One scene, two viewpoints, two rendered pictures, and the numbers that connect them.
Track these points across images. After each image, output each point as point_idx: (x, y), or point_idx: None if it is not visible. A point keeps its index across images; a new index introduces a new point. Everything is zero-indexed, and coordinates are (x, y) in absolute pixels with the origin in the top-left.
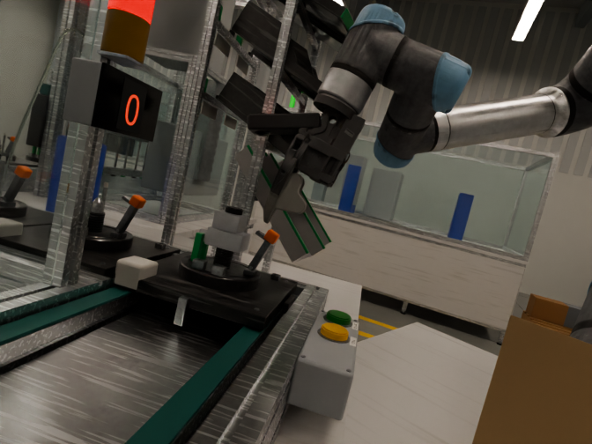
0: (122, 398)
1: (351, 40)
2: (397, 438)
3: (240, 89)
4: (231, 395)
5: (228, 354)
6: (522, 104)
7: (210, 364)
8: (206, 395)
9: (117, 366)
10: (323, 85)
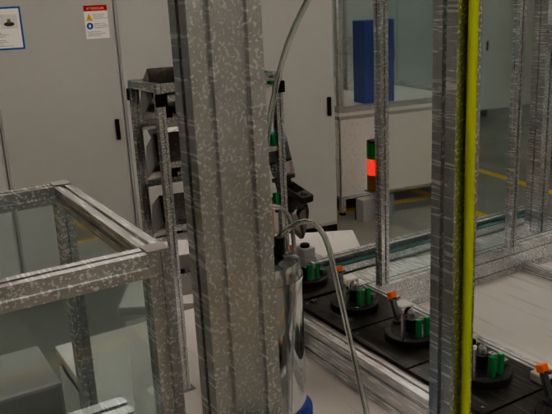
0: (374, 272)
1: (288, 146)
2: None
3: None
4: (356, 251)
5: (340, 264)
6: None
7: (350, 262)
8: (359, 257)
9: (370, 278)
10: (293, 168)
